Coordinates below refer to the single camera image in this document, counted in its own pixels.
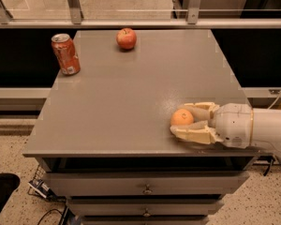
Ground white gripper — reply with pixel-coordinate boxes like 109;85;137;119
170;102;253;148

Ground orange fruit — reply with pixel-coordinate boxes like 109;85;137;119
170;109;194;126

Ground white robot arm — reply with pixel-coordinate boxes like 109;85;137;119
170;102;281;158

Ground red coke can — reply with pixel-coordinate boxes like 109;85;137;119
52;34;81;75

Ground grey drawer cabinet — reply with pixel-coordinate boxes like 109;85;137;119
24;30;258;223

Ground red apple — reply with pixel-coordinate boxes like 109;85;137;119
116;28;137;50

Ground top grey drawer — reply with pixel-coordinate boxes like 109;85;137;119
43;172;249;197

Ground grey drawer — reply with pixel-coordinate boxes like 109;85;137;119
67;199;223;217
43;172;249;197
82;216;209;225

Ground bottom grey drawer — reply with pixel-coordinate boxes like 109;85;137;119
82;216;209;225

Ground middle grey drawer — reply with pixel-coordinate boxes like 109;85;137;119
67;199;223;217

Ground black chair seat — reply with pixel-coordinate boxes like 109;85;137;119
0;173;20;213

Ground metal glass railing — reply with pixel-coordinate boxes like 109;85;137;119
0;0;281;29

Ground black floor cable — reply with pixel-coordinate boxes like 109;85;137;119
37;204;69;225

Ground wire basket on floor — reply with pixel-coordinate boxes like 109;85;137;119
28;166;55;201

